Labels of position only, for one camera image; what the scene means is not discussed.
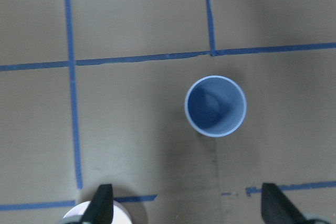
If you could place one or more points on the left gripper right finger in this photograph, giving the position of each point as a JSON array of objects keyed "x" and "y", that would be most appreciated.
[{"x": 277, "y": 208}]

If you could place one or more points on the blue cup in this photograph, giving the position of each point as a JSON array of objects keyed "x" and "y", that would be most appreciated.
[{"x": 215, "y": 106}]

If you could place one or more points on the pink bowl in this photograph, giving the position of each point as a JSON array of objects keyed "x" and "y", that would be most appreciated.
[{"x": 120, "y": 214}]

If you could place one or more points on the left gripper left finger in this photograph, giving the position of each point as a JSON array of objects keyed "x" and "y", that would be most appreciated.
[{"x": 100, "y": 209}]

